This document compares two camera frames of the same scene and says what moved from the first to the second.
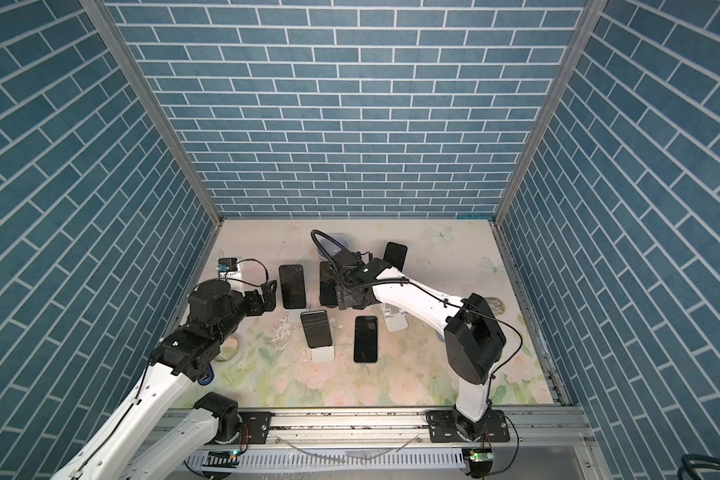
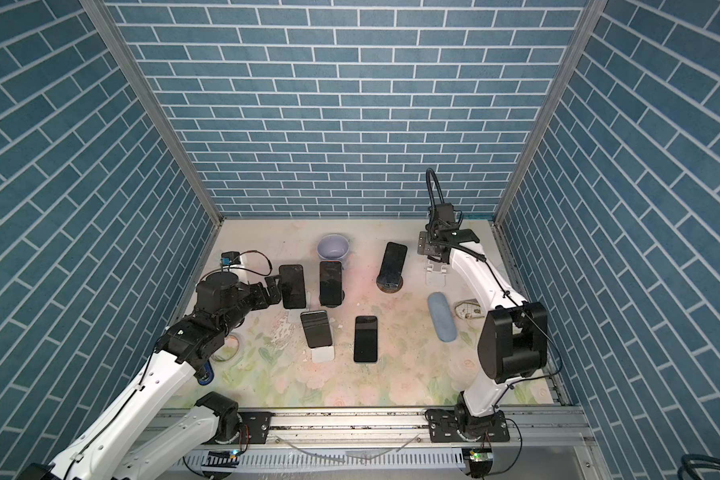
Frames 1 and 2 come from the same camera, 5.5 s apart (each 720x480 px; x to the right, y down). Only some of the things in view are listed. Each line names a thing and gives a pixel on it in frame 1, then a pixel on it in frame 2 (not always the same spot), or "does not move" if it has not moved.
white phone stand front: (322, 354) does not move
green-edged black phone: (366, 339) does not move
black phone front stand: (317, 328) does not move
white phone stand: (395, 319) → (436, 274)
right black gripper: (343, 294) → (424, 244)
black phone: (292, 281) does not move
